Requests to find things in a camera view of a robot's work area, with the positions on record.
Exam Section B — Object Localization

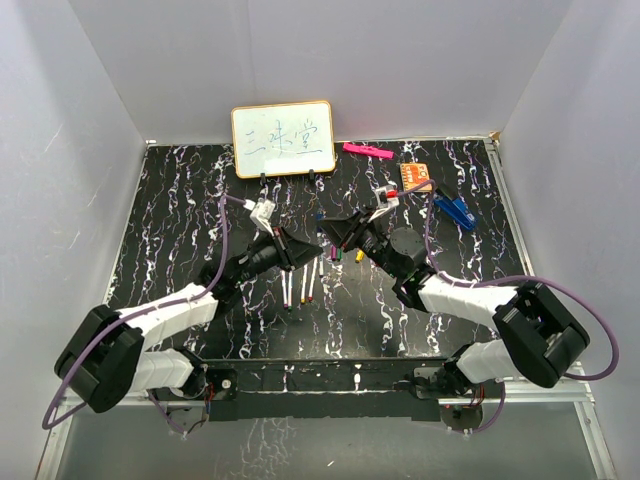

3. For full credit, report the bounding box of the green whiteboard pen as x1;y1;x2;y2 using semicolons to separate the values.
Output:
287;271;293;311

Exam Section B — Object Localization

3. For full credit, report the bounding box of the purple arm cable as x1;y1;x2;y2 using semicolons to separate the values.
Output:
41;194;259;430
387;189;620;382

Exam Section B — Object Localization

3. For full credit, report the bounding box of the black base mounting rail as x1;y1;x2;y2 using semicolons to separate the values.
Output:
149;355;506;424

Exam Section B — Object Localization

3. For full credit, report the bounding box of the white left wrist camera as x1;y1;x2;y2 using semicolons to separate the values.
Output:
250;199;275;230

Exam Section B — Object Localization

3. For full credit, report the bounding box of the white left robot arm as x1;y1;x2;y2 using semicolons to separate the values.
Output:
54;227;322;413

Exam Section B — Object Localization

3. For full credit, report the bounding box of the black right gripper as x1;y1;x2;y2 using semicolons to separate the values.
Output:
317;207;401;280

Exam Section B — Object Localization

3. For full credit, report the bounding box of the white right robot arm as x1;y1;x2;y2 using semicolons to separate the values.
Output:
318;213;590;397

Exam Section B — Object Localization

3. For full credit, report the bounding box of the red whiteboard pen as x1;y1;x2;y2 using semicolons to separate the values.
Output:
307;257;318;302

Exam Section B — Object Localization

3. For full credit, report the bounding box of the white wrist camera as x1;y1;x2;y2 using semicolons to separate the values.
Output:
250;199;275;230
372;185;399;219

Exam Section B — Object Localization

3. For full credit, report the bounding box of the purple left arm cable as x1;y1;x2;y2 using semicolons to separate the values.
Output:
41;194;259;430

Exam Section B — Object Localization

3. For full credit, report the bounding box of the small framed whiteboard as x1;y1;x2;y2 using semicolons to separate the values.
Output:
231;100;336;179

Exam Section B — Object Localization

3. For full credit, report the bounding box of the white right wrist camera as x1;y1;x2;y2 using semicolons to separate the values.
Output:
372;185;399;219

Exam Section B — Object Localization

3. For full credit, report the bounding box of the aluminium frame rail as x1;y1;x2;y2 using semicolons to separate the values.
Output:
484;139;617;479

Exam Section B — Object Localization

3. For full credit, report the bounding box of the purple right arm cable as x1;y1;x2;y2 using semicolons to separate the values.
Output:
387;189;620;382

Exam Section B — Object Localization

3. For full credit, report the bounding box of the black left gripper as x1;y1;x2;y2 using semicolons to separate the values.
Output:
233;223;321;286

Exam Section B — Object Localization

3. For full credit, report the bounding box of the purple whiteboard pen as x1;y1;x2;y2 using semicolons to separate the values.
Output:
281;270;290;309

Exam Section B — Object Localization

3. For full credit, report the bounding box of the yellow whiteboard pen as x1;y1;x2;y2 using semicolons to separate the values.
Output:
300;264;308;304

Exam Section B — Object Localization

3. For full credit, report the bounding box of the orange card pack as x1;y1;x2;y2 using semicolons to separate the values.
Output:
399;163;432;193

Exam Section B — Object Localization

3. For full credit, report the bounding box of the blue stapler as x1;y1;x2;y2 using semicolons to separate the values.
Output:
434;185;476;231

